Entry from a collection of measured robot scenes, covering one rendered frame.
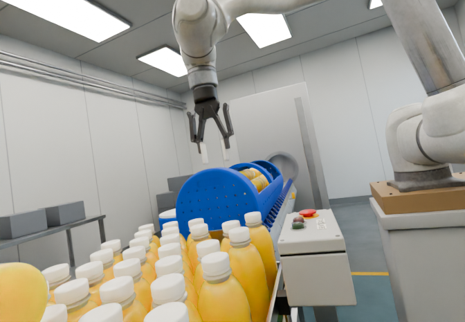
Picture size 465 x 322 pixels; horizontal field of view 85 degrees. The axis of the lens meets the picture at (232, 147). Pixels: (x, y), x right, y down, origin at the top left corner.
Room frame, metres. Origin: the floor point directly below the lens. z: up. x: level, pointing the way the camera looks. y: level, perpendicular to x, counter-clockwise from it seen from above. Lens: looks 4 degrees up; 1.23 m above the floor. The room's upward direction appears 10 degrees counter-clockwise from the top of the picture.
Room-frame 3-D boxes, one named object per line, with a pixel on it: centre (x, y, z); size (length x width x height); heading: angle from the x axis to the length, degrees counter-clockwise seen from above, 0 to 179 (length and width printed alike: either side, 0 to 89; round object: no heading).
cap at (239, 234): (0.48, 0.02, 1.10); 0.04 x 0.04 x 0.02
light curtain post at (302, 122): (2.11, -0.62, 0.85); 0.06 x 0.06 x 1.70; 74
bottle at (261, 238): (0.61, -0.02, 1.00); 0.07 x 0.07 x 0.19
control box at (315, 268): (0.49, -0.12, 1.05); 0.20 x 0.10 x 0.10; 164
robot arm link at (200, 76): (0.77, 0.06, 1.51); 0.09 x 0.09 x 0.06
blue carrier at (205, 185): (1.23, -0.03, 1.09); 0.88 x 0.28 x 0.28; 164
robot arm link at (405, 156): (0.86, -0.62, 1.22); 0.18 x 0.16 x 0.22; 5
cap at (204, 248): (0.43, 0.07, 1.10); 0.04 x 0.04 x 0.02
